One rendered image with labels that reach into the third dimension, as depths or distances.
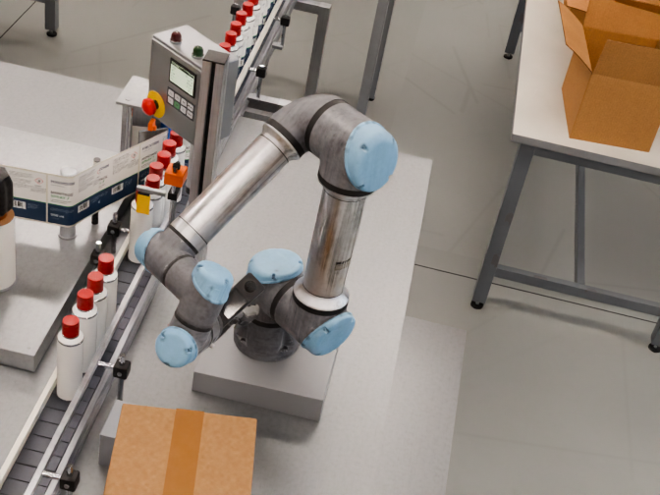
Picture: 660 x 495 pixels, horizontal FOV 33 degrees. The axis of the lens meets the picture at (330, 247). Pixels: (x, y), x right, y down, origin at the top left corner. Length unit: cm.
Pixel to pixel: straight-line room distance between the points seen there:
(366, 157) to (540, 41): 237
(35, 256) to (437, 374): 98
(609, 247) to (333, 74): 160
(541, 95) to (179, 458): 236
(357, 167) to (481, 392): 193
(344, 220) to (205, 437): 49
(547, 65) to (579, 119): 50
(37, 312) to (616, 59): 196
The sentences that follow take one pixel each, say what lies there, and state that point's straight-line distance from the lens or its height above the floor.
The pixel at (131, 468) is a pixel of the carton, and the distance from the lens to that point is 192.
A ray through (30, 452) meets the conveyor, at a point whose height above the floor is 88.
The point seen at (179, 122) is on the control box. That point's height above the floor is 132.
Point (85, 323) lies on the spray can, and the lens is 230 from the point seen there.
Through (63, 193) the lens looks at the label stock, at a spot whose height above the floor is 101.
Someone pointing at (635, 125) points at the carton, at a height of 87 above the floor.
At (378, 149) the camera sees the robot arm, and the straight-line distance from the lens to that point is 202.
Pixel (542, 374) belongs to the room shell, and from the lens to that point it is 397.
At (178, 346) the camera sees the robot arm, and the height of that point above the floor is 120.
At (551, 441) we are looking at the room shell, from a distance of 375.
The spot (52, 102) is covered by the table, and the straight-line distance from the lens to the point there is 335.
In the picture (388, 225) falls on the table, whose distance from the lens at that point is 301.
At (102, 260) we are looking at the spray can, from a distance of 236.
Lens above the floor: 258
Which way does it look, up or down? 37 degrees down
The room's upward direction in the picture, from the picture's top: 11 degrees clockwise
